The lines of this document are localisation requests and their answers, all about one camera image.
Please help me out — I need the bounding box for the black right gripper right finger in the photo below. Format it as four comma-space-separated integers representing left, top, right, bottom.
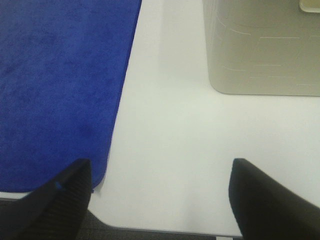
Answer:
228, 158, 320, 240

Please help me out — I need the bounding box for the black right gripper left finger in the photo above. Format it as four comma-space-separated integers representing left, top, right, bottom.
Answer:
0, 159, 92, 240

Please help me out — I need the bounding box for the blue microfiber towel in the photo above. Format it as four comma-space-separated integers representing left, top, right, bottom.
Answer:
0, 0, 142, 193

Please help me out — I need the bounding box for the beige plastic storage bin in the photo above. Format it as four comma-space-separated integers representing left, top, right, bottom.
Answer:
202, 0, 320, 97

